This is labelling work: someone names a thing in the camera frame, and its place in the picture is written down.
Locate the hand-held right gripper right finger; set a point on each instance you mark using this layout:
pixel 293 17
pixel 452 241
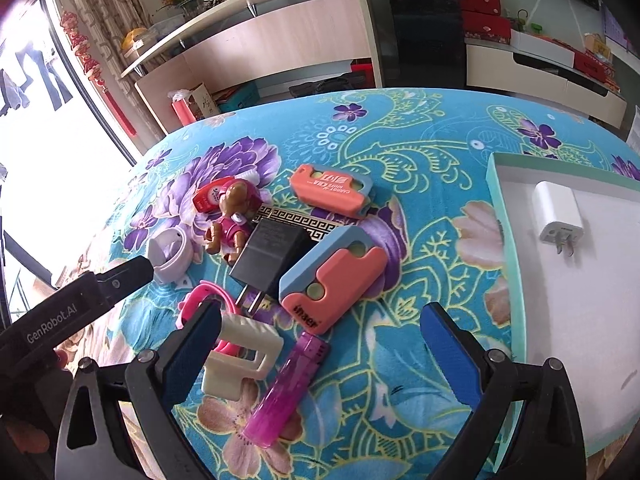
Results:
pixel 450 355

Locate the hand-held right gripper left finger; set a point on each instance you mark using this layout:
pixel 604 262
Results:
pixel 192 355

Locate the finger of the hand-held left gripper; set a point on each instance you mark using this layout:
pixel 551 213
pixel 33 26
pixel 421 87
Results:
pixel 125 274

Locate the cream plastic clip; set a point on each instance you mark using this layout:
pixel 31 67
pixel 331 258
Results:
pixel 250 335

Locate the pink translucent lighter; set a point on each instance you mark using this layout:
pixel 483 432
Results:
pixel 285 395

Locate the white tray with teal rim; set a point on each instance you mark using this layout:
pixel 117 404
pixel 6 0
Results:
pixel 550 310

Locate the dog toy figure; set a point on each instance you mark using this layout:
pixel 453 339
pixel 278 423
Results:
pixel 232 225

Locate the black charger plug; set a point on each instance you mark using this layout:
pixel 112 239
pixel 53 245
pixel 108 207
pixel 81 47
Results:
pixel 270 255

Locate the orange and blue toy knife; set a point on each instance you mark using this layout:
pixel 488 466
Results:
pixel 340 280
pixel 330 190

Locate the small red white bottle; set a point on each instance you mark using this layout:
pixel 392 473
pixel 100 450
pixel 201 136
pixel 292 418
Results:
pixel 205 200

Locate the black gold patterned card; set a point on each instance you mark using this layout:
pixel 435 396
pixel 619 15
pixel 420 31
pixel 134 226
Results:
pixel 300 222

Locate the pink plastic bag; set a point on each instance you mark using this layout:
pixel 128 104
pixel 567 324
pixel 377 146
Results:
pixel 184 110

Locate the white charger plug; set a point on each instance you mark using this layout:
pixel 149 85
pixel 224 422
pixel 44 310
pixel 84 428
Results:
pixel 555 210

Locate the cardboard box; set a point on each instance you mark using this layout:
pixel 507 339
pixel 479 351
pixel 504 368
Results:
pixel 206 100

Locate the blue floral blanket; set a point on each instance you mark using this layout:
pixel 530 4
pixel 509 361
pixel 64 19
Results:
pixel 425 160

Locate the red hanging ornament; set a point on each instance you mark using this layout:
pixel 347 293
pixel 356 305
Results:
pixel 92 70

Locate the teal plastic crate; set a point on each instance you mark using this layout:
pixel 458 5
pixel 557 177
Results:
pixel 240 97

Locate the hanging clothes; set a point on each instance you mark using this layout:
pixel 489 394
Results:
pixel 30 80

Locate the patterned curtain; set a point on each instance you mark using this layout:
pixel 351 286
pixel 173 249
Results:
pixel 110 0

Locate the black case under cabinet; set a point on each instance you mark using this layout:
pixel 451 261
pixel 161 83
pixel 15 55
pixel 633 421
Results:
pixel 325 86

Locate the wooden sideboard cabinet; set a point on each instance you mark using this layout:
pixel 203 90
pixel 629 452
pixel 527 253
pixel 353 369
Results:
pixel 280 45

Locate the white television stand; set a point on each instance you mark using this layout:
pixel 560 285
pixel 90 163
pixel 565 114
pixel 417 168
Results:
pixel 540 80

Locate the black water dispenser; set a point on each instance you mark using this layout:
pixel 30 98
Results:
pixel 425 35

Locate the white flat box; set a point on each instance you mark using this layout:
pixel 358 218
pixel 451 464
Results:
pixel 540 45

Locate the red flat box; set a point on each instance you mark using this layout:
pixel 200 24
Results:
pixel 592 65

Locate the red gift box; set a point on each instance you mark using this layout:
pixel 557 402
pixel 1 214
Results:
pixel 487 27

